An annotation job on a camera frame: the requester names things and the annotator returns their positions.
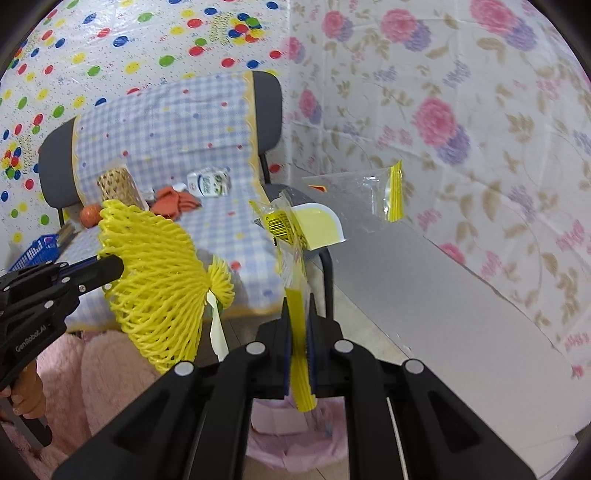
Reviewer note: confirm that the clear bag with yellow strip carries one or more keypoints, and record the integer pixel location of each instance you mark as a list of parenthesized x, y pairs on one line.
[(395, 194)]

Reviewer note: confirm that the blue plastic basket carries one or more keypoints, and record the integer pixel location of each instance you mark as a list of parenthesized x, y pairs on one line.
[(34, 251)]

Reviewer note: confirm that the polka dot wall cloth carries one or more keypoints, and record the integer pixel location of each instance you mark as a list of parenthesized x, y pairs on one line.
[(115, 46)]

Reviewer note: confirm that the white yellow plastic tray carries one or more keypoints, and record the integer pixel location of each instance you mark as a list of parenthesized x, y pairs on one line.
[(318, 226)]

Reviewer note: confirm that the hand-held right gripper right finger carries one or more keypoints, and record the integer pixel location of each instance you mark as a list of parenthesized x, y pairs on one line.
[(311, 355)]

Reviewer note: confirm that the red apple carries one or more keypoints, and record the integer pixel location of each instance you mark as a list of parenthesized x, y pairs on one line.
[(90, 216)]

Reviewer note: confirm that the woven bamboo cup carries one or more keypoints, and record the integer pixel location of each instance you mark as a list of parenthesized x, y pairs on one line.
[(117, 184)]

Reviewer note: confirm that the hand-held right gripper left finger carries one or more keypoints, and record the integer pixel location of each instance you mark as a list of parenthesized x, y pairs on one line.
[(287, 355)]

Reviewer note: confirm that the white milk carton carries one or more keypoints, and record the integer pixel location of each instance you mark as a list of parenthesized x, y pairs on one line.
[(210, 183)]

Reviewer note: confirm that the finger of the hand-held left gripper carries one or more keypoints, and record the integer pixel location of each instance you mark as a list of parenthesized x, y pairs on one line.
[(104, 272), (81, 266)]

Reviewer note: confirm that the floral wall cloth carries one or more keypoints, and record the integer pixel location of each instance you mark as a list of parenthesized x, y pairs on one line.
[(461, 115)]

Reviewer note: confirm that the pink trash bag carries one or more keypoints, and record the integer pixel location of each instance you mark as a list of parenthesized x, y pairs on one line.
[(295, 438)]

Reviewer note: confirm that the yellow foam fruit net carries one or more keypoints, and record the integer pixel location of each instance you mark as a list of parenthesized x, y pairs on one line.
[(157, 277)]

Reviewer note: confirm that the person's left hand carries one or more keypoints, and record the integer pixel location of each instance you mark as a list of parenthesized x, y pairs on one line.
[(30, 390)]

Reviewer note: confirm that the white paper strip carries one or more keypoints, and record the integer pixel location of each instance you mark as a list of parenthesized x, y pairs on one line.
[(218, 332)]

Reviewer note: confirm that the clear yellow plastic wrapper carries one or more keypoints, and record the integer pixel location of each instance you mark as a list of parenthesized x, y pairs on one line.
[(300, 383)]

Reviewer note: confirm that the pink fluffy clothing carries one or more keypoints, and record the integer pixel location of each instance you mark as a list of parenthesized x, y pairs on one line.
[(106, 392)]

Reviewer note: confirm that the grey office chair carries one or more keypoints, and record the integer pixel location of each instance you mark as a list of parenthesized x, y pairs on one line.
[(270, 106)]

